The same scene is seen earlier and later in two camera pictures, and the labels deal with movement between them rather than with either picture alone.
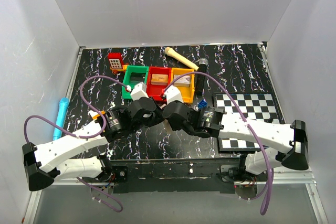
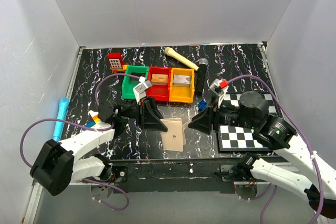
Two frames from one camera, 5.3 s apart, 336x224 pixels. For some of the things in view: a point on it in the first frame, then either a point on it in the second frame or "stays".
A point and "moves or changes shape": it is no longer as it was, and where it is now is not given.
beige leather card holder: [168, 127] moves or changes shape
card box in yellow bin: [182, 81] stays
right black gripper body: [169, 115] to [214, 117]
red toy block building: [116, 62] stays
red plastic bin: [155, 92] stays
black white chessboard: [261, 106] stays
